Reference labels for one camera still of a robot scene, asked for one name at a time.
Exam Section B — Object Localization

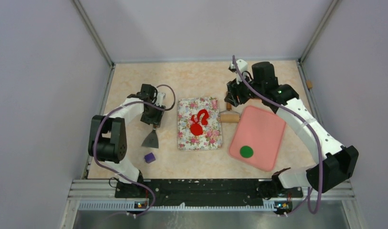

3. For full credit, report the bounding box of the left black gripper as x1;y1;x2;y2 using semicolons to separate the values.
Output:
140;102;165;127

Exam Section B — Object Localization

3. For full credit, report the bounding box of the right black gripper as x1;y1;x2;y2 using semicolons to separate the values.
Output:
225;72;263;107

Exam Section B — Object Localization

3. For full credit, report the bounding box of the wooden rolling pin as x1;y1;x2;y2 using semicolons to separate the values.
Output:
219;102;241;124

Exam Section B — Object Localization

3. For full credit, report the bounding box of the metal scraper wooden handle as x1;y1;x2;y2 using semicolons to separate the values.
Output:
141;125;159;149

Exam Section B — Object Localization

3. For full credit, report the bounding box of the red dough piece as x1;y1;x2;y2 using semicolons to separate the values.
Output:
191;109;210;126

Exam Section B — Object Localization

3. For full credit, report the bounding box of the red round dough wrapper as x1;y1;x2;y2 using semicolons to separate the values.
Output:
190;123;203;136

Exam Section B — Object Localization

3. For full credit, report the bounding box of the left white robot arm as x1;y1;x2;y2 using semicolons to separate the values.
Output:
88;84;166;197

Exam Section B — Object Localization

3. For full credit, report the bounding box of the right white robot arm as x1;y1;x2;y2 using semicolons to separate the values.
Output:
224;59;359;197

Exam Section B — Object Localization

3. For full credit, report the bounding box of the green dough disc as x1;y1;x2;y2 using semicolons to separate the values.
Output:
240;146;254;158

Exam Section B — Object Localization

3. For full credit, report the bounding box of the purple cube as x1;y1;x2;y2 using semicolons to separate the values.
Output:
144;152;156;164

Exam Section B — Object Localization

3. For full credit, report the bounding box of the pink plastic tray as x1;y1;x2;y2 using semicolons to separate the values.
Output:
229;106;286;172

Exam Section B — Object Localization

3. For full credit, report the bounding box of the floral rectangular tray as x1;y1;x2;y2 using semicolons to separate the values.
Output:
177;97;223;151

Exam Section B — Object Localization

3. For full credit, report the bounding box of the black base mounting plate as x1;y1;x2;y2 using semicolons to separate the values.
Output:
115;178;304;207

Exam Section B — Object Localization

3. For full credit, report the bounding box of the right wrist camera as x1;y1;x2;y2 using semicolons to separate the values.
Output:
228;59;248;74

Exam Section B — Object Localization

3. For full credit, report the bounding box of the small brown wall clip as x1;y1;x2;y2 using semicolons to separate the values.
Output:
305;80;313;90

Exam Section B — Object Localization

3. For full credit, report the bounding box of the aluminium frame rail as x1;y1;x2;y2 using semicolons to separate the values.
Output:
59;178;368;229

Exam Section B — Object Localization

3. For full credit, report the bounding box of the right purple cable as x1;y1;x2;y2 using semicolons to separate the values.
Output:
232;55;324;217

